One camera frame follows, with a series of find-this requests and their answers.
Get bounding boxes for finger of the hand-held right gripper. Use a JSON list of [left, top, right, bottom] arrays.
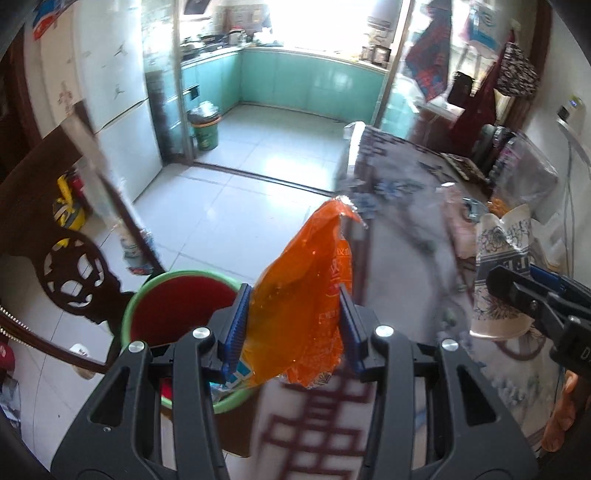
[[487, 264, 579, 334], [530, 265, 591, 320]]

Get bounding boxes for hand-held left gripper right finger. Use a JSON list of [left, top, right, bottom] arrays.
[[338, 284, 541, 480]]

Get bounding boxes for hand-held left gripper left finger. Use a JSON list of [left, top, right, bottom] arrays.
[[50, 282, 252, 480]]

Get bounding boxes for orange plastic bag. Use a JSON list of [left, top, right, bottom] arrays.
[[247, 196, 368, 388]]

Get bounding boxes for floral paper cup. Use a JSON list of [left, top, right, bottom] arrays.
[[470, 204, 534, 340]]

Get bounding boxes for green rimmed red bin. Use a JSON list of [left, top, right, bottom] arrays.
[[121, 270, 259, 414]]

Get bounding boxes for blue white wrapper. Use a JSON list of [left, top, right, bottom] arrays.
[[462, 196, 488, 222]]

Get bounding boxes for person's right hand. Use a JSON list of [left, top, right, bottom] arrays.
[[541, 369, 580, 454]]

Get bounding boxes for clear zip bag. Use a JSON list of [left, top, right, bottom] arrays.
[[489, 131, 559, 217]]

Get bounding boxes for dark printed packet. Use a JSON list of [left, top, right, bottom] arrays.
[[441, 152, 490, 183]]

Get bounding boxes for carved wooden chair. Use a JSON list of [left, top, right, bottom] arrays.
[[0, 124, 139, 374]]

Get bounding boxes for dark red hanging cloth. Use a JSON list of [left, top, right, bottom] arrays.
[[466, 60, 502, 139]]

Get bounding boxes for green kitchen waste bin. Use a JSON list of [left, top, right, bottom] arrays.
[[187, 102, 222, 153]]

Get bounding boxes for yellow plastic toy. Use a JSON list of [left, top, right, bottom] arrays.
[[52, 173, 86, 232]]

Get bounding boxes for black hanging bag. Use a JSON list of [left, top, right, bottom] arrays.
[[450, 71, 474, 109]]

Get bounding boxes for black letter print bag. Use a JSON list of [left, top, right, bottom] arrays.
[[496, 41, 541, 100]]

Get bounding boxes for plaid hanging cloth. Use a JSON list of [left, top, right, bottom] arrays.
[[405, 0, 455, 102]]

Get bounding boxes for teal lower kitchen cabinets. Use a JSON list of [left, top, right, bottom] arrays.
[[178, 46, 398, 125]]

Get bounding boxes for white refrigerator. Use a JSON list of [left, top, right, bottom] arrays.
[[34, 0, 164, 204]]

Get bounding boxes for smiley print hanging organizer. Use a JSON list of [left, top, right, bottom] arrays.
[[462, 0, 504, 49]]

